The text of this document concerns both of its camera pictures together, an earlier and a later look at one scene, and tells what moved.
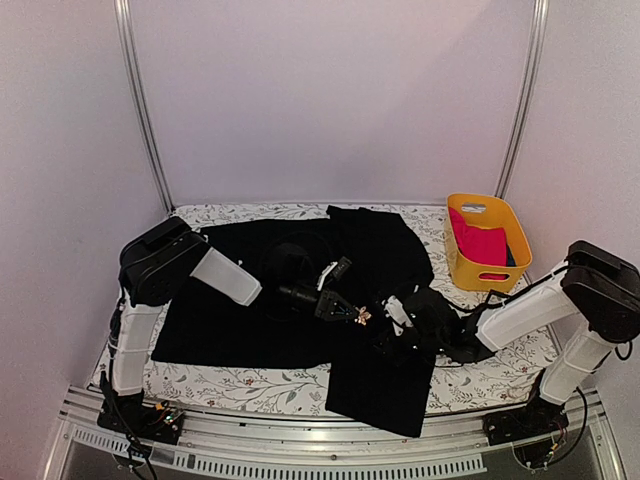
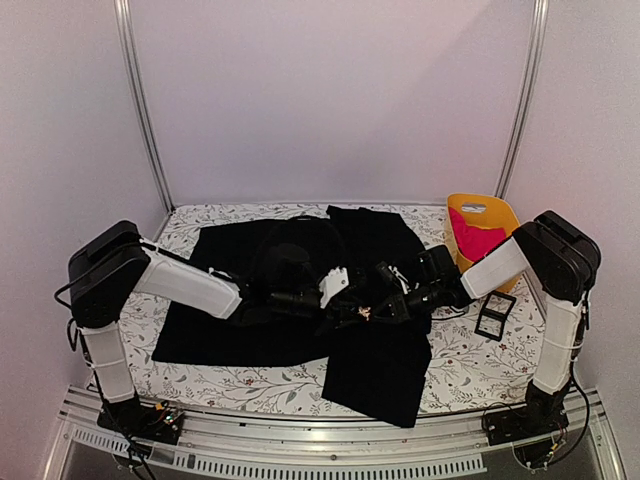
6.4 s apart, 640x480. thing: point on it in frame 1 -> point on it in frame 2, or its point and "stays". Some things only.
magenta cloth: [485, 246] stays
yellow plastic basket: [486, 211] stays
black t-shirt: [322, 286] stays
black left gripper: [327, 302] -> [325, 318]
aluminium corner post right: [529, 76] stays
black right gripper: [391, 352] -> [401, 310]
